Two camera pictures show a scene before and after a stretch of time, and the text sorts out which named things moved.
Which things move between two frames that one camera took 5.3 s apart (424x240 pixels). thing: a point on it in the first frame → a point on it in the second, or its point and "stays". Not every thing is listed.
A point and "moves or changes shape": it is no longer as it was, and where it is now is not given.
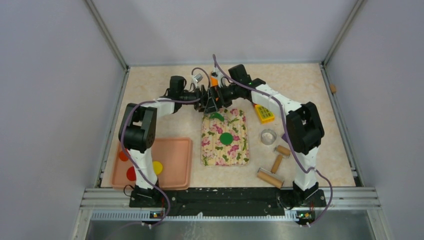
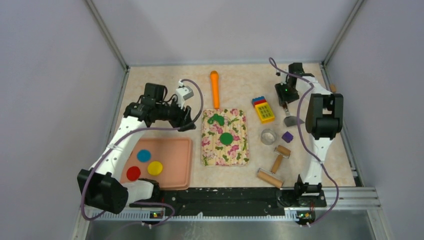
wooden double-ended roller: (271, 177) stays
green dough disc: (226, 138) stays
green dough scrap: (217, 115) moves or changes shape
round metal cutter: (268, 137) stays
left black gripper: (201, 94) → (181, 115)
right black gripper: (224, 103) → (282, 98)
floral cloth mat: (224, 138) stays
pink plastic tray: (175, 155) stays
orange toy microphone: (214, 82) stays
